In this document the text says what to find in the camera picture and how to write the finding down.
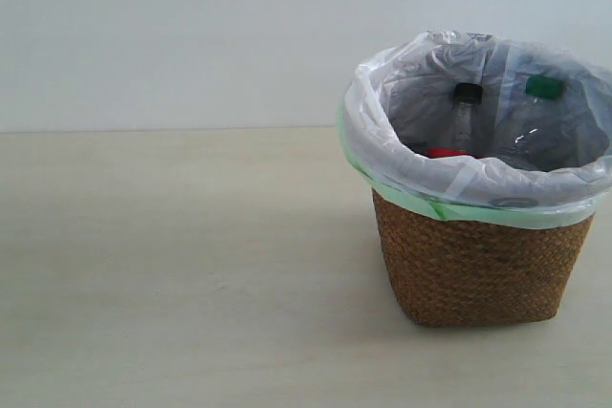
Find red-labelled black-capped soda bottle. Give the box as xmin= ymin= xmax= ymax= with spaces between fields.
xmin=426 ymin=82 xmax=483 ymax=159

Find green-capped clear water bottle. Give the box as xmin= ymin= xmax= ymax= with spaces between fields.
xmin=492 ymin=74 xmax=565 ymax=171

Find translucent white-green bin liner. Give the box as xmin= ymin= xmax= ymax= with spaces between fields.
xmin=338 ymin=31 xmax=611 ymax=229

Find woven brown wicker basket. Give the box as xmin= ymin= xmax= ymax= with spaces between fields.
xmin=372 ymin=192 xmax=592 ymax=328

